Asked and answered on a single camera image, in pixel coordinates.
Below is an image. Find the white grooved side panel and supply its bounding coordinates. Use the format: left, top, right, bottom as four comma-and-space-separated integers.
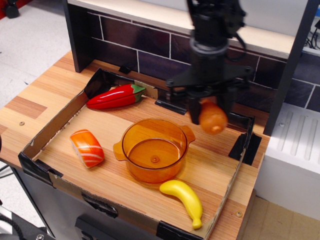
254, 103, 320, 220

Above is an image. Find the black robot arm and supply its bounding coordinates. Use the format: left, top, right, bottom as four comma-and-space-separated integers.
166, 0, 253, 125

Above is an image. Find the yellow toy banana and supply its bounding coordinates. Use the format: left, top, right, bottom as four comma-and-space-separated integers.
159, 180, 203, 230

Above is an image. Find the salmon sushi toy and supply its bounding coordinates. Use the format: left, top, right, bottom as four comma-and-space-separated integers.
69, 129, 105, 169

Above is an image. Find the cardboard fence with black tape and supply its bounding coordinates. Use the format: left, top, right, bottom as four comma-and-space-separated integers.
19, 67, 266, 240

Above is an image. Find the dark brick backsplash shelf unit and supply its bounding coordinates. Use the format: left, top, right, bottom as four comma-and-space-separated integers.
62, 0, 320, 137

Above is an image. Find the red toy chili pepper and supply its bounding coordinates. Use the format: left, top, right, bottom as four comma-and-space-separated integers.
86, 84, 147, 110

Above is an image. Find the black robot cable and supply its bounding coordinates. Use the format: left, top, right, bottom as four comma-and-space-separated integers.
224, 32, 248, 63

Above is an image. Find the orange toy carrot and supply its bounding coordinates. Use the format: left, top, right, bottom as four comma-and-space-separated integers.
199, 99, 228, 135

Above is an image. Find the orange transparent plastic pot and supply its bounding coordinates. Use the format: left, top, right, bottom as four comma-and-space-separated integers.
113, 118, 196, 184

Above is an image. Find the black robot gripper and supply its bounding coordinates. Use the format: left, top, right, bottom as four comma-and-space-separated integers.
166, 37, 253, 125

